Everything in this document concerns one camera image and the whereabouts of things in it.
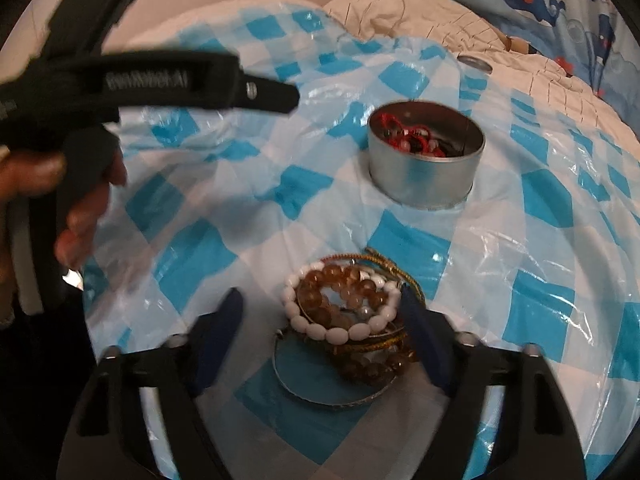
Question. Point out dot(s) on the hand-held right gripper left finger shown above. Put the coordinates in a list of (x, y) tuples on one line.
[(220, 332)]

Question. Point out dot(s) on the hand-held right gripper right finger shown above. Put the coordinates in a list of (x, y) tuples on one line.
[(425, 342)]

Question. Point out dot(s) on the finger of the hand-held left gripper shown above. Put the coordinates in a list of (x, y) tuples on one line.
[(105, 5), (272, 96)]

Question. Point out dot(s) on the gold bangle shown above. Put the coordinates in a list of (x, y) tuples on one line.
[(400, 270)]

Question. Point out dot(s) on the thin metal bangles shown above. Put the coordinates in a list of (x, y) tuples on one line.
[(315, 375)]

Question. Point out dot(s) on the round metal tin can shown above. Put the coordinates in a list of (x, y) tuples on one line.
[(425, 180)]

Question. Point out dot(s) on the person's left hand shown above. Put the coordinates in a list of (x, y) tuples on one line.
[(30, 175)]

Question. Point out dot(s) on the blue checkered plastic sheet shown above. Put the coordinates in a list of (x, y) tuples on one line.
[(200, 240)]

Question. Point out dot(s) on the white lined duvet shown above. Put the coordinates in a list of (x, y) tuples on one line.
[(450, 15)]

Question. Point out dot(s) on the round metal tin lid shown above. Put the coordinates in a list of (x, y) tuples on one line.
[(475, 63)]

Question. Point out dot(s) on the beige and brown tube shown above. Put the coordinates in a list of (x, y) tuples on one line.
[(517, 44)]

